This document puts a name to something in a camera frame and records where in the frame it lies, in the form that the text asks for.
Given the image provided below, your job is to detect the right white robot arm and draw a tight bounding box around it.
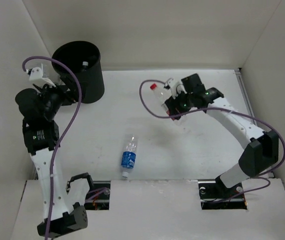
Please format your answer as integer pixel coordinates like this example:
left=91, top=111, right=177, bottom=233
left=164, top=73, right=279, bottom=198

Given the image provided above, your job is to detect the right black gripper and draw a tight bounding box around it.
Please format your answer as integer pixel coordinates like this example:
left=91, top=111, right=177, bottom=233
left=164, top=88, right=194, bottom=121

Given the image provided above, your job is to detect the black plastic waste bin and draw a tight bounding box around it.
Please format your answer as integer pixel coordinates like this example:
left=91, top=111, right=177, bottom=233
left=52, top=40, right=105, bottom=104

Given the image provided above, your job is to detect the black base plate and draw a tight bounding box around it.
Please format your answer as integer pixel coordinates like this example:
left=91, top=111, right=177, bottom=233
left=198, top=179, right=247, bottom=210
left=84, top=181, right=111, bottom=211

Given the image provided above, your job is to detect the right aluminium frame rail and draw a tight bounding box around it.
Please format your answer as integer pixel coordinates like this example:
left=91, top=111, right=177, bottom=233
left=234, top=68, right=254, bottom=117

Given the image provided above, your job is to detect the blue-label clear bottle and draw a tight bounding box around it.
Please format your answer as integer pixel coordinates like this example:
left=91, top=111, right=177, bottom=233
left=120, top=134, right=138, bottom=179

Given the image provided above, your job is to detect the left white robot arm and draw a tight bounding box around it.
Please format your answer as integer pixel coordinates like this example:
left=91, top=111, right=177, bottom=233
left=15, top=67, right=95, bottom=239

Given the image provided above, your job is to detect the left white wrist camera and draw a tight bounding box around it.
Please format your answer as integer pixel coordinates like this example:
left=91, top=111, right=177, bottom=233
left=25, top=63, right=56, bottom=88

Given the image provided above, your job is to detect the red-capped red-label bottle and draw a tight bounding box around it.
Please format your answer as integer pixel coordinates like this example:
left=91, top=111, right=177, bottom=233
left=150, top=83, right=187, bottom=126

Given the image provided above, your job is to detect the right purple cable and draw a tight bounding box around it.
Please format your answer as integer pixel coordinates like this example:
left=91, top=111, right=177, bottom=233
left=139, top=79, right=285, bottom=203

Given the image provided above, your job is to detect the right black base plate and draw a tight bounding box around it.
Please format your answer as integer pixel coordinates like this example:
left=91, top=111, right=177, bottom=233
left=198, top=179, right=247, bottom=210

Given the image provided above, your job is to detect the purple cable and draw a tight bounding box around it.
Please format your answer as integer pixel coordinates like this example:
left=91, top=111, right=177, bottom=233
left=22, top=56, right=108, bottom=240
left=139, top=79, right=285, bottom=203

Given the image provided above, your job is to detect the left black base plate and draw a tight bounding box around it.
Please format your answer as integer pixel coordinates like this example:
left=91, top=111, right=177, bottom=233
left=84, top=181, right=111, bottom=211

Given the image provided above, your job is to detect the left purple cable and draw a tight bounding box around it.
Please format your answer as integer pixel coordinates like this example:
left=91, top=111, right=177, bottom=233
left=22, top=56, right=108, bottom=240

